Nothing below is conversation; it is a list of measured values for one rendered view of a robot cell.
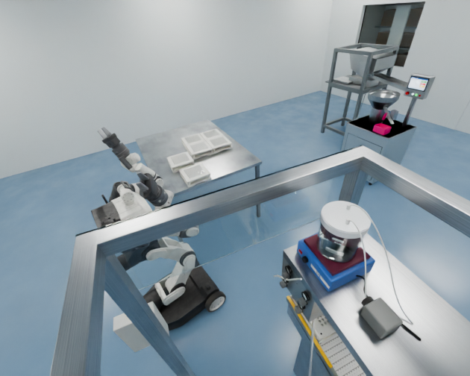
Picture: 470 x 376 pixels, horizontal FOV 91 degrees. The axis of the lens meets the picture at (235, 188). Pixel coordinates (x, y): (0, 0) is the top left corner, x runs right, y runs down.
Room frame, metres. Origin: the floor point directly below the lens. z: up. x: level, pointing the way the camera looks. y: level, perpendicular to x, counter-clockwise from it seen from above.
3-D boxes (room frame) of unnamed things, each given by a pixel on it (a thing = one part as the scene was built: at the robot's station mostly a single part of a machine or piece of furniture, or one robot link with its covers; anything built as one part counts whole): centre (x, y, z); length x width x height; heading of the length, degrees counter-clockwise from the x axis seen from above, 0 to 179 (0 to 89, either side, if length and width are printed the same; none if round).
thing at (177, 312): (1.10, 0.63, 0.19); 0.64 x 0.52 x 0.33; 124
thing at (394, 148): (2.86, -2.05, 0.38); 0.63 x 0.57 x 0.76; 25
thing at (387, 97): (2.92, -2.08, 0.95); 0.49 x 0.36 x 0.38; 25
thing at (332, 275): (0.52, -0.35, 1.38); 0.21 x 0.20 x 0.09; 109
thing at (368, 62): (3.77, -2.21, 0.75); 1.43 x 1.06 x 1.50; 25
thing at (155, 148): (2.56, 0.49, 0.83); 1.50 x 1.10 x 0.04; 25
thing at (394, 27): (5.70, -3.56, 1.43); 1.32 x 0.01 x 1.11; 25
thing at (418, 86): (2.73, -2.26, 1.07); 0.23 x 0.10 x 0.62; 25
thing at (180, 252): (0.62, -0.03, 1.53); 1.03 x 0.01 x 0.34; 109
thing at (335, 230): (0.53, -0.36, 1.52); 0.15 x 0.15 x 0.19
